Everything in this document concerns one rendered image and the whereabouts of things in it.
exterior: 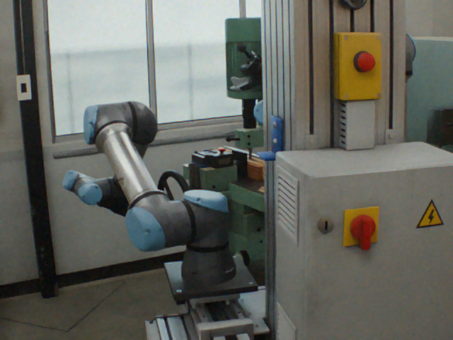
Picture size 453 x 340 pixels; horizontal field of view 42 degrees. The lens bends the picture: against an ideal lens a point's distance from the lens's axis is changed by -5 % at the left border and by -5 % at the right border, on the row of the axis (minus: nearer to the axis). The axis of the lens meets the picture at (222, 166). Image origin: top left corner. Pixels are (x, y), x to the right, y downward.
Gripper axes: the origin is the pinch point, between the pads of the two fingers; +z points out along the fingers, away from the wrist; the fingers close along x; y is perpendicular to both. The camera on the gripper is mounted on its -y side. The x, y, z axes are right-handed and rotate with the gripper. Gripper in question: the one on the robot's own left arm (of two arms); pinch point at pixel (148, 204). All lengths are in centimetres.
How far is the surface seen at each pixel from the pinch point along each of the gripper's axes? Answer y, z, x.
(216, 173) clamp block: -22.3, 9.2, 20.3
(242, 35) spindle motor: -73, -2, 13
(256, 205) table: -18.5, 17.8, 38.9
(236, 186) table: -21.1, 16.0, 25.5
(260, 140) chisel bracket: -41, 26, 13
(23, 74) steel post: -24, -40, -110
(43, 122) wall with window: -5, -17, -118
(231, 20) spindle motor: -76, -6, 9
